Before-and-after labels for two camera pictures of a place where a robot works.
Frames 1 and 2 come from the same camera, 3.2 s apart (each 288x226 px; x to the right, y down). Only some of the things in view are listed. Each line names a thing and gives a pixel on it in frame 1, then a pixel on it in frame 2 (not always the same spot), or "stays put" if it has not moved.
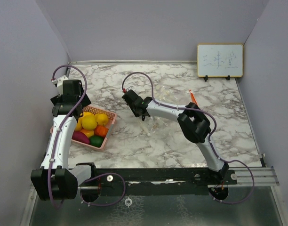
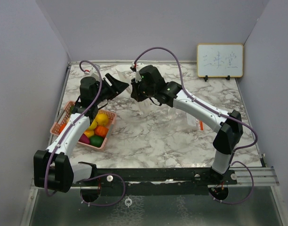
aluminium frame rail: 263,176 stays put
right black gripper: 135,114 to 135,92
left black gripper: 58,99 to 117,87
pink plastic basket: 111,117 stays put
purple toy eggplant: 80,136 stays put
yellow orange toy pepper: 88,133 stays put
